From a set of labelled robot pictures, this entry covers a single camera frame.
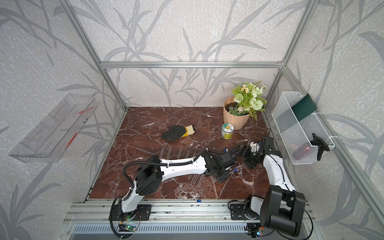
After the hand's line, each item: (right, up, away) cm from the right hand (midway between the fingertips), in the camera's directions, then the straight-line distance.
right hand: (238, 155), depth 85 cm
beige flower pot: (+5, +19, +15) cm, 24 cm away
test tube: (-46, -1, +9) cm, 47 cm away
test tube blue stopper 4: (-24, -14, 0) cm, 27 cm away
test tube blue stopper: (-42, -1, +11) cm, 43 cm away
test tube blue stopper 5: (-21, -14, 0) cm, 25 cm away
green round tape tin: (-4, +14, +12) cm, 19 cm away
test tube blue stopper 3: (-30, -3, +9) cm, 32 cm away
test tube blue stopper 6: (-1, -10, +4) cm, 11 cm away
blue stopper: (-6, +1, +13) cm, 14 cm away
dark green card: (+33, +27, -8) cm, 43 cm away
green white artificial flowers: (+7, +32, +3) cm, 33 cm away
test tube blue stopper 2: (-35, -1, +9) cm, 36 cm away
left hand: (-8, -11, -4) cm, 14 cm away
